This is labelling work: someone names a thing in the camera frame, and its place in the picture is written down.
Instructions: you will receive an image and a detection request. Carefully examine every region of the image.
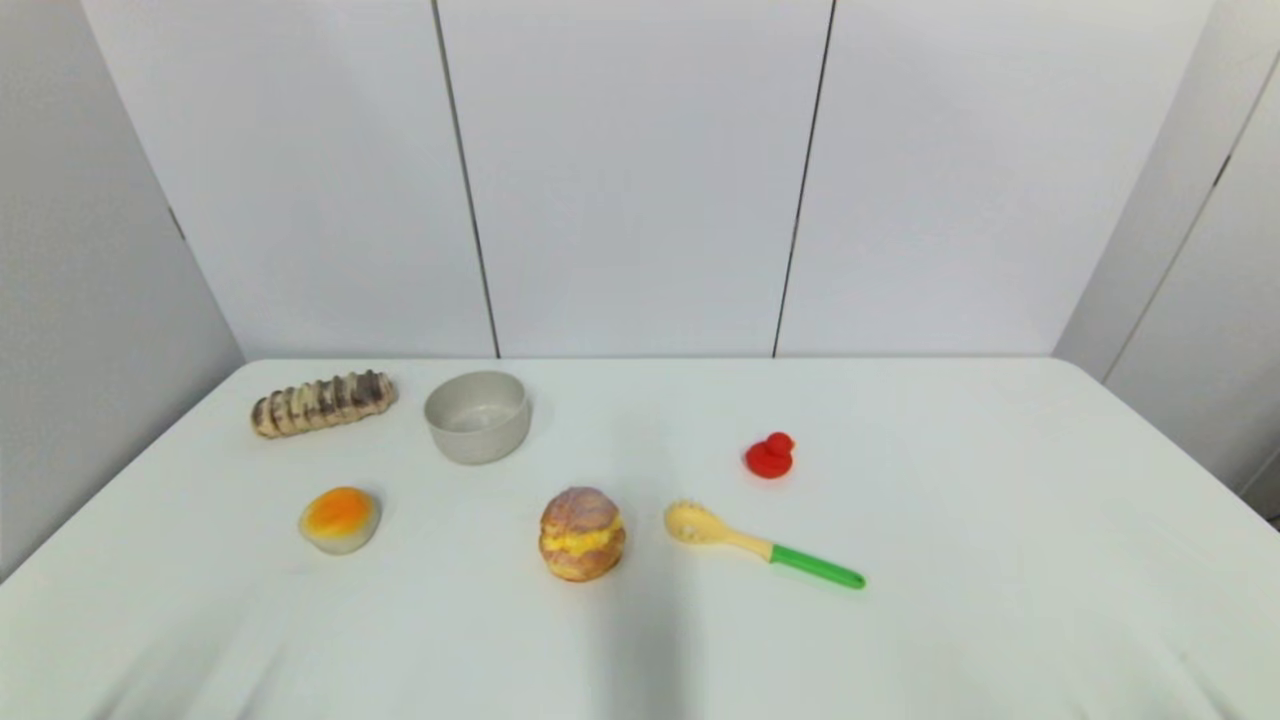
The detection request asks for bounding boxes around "red rubber duck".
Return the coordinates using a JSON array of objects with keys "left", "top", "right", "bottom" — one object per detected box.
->
[{"left": 744, "top": 431, "right": 797, "bottom": 480}]

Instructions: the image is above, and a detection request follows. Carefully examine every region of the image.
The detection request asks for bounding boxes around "grey round bowl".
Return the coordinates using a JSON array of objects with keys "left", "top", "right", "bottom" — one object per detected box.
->
[{"left": 423, "top": 370, "right": 532, "bottom": 466}]

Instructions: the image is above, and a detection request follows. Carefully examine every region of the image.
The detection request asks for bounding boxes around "cream puff with yellow filling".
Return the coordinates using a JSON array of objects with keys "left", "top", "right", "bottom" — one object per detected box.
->
[{"left": 538, "top": 486, "right": 628, "bottom": 583}]

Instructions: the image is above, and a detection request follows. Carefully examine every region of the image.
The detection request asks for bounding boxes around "striped long bread roll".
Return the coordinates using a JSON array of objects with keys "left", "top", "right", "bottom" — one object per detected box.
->
[{"left": 250, "top": 370, "right": 399, "bottom": 439}]

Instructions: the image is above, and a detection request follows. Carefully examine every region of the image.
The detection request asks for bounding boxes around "orange-topped white bun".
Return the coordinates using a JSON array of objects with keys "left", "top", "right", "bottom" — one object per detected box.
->
[{"left": 298, "top": 486, "right": 382, "bottom": 556}]

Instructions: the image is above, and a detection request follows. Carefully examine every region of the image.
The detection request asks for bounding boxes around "beige spoon with green handle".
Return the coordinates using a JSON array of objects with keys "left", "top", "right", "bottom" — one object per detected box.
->
[{"left": 664, "top": 501, "right": 867, "bottom": 591}]

